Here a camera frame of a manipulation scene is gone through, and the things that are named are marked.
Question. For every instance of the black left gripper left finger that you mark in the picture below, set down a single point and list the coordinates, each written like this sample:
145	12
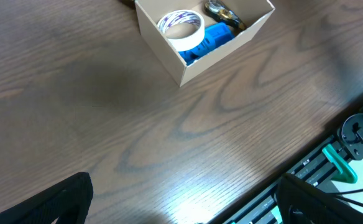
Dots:
65	202

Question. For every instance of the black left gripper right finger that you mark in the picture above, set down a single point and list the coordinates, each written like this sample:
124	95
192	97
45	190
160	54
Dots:
300	202

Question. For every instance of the blue plastic case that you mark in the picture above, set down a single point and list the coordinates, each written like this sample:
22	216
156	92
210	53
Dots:
215	36

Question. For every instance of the brown cardboard box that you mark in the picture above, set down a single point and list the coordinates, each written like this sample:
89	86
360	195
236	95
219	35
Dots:
253	13

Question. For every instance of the yellow correction tape dispenser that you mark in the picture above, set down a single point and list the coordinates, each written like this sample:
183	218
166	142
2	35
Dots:
218	11

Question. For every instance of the white masking tape roll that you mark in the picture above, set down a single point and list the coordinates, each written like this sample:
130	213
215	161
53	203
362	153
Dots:
183	16

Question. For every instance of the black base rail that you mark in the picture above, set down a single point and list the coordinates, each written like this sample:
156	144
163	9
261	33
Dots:
313	168

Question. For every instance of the green clamp handle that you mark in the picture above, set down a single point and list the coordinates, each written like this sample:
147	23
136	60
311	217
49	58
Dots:
346	173

